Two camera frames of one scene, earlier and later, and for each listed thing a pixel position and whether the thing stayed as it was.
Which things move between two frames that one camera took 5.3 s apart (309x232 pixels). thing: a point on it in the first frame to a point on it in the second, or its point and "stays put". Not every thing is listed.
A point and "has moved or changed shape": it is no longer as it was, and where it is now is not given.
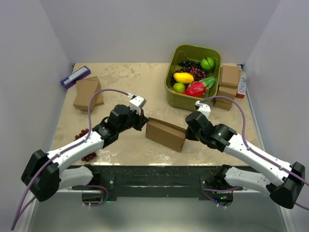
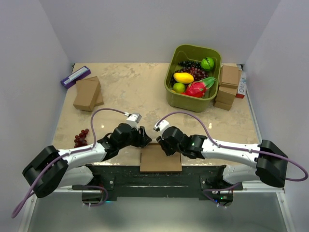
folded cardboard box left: (85, 89) stays put
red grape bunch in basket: (197, 73) stays put
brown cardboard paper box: (168, 135) has moved or changed shape
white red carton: (241, 88) stays put
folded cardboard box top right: (230, 76) stays put
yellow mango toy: (183, 78) stays put
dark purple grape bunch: (187, 64) stays put
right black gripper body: (190, 135) to (169, 150)
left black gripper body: (134, 121) to (135, 138)
